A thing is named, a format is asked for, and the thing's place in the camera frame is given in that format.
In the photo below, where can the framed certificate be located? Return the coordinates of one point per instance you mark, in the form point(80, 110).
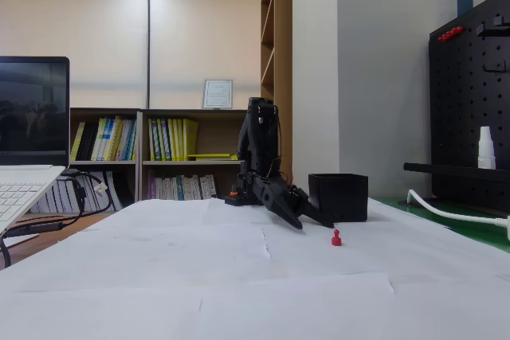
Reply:
point(217, 94)

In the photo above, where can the black pegboard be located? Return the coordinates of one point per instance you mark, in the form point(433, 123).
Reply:
point(470, 109)

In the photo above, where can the white paper sheet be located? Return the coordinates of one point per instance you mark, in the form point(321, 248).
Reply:
point(378, 252)
point(99, 314)
point(358, 308)
point(159, 252)

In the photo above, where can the white laptop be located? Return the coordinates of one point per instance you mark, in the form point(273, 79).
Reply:
point(28, 125)

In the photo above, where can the black square box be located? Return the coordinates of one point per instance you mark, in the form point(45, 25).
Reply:
point(342, 196)

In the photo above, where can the low dark wooden bookshelf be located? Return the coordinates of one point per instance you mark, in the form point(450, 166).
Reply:
point(137, 180)

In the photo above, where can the black pegboard shelf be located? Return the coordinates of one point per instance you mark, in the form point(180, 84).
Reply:
point(454, 170)

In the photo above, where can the wide yellow binder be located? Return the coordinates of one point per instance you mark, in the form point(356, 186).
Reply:
point(190, 139)

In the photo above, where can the black pegboard hook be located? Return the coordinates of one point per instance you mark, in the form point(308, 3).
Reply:
point(494, 67)
point(484, 30)

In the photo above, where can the white plastic bottle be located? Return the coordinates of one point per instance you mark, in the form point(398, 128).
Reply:
point(486, 149)

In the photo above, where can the low light wooden bookshelf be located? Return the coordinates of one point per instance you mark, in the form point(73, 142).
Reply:
point(211, 137)

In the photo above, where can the flat yellow book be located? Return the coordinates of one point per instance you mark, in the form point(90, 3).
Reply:
point(209, 155)

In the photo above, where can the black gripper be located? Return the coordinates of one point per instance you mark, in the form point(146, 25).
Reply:
point(284, 204)

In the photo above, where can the black orange base clamp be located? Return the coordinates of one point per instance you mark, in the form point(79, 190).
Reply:
point(233, 198)

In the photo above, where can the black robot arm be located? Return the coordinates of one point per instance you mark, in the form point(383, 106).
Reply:
point(259, 145)

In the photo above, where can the tall wooden bookshelf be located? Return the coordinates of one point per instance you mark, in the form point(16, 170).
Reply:
point(281, 57)

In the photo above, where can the green desk mat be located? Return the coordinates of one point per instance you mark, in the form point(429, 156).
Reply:
point(458, 224)

